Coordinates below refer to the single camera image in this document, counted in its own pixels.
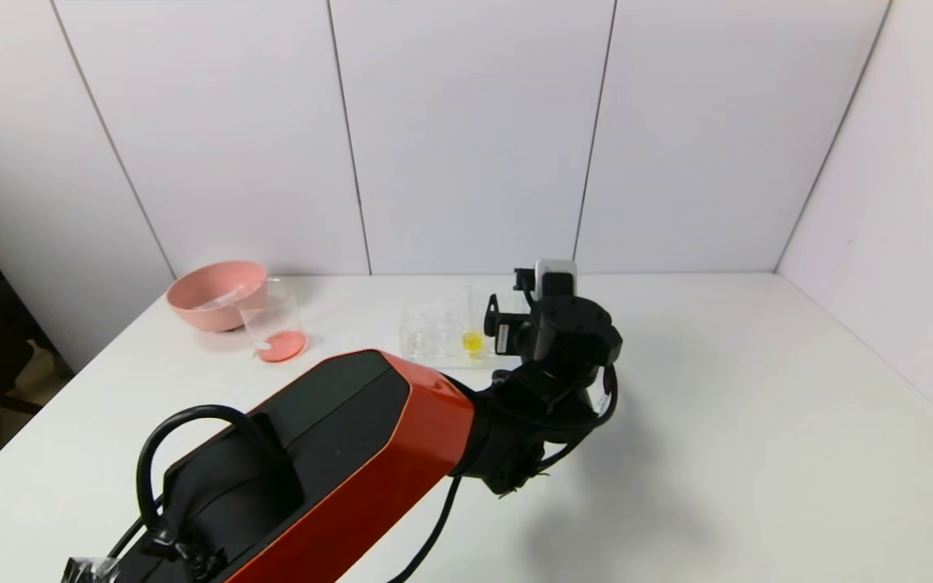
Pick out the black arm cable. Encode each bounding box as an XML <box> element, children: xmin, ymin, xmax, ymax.
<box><xmin>106</xmin><ymin>364</ymin><xmax>621</xmax><ymax>583</ymax></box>

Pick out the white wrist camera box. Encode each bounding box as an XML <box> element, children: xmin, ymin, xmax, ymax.
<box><xmin>535</xmin><ymin>259</ymin><xmax>579</xmax><ymax>297</ymax></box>

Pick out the clear plastic test tube rack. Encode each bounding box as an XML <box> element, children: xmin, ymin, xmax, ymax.
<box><xmin>400</xmin><ymin>295</ymin><xmax>520</xmax><ymax>371</ymax></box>

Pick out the test tube with yellow pigment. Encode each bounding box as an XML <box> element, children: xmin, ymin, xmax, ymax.
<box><xmin>462</xmin><ymin>283</ymin><xmax>485</xmax><ymax>362</ymax></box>

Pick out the pink plastic bowl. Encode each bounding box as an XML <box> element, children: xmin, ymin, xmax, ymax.
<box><xmin>165</xmin><ymin>260</ymin><xmax>270</xmax><ymax>334</ymax></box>

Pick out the clear glass beaker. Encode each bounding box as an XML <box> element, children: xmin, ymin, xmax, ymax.
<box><xmin>239</xmin><ymin>278</ymin><xmax>308</xmax><ymax>364</ymax></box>

